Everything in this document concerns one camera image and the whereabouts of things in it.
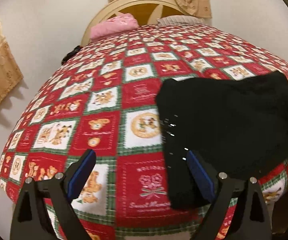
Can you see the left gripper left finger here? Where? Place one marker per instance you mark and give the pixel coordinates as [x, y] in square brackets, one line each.
[30, 218]

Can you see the black pants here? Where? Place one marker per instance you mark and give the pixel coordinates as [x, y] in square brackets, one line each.
[239, 127]

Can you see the red patchwork bedspread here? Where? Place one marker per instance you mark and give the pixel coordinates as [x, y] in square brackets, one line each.
[103, 99]

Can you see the black item at bed edge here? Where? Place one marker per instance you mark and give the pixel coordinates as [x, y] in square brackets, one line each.
[71, 54]

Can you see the striped grey pillow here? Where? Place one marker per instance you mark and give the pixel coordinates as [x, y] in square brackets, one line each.
[180, 20]

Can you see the cream wooden headboard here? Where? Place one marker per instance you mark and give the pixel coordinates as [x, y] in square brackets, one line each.
[146, 12]

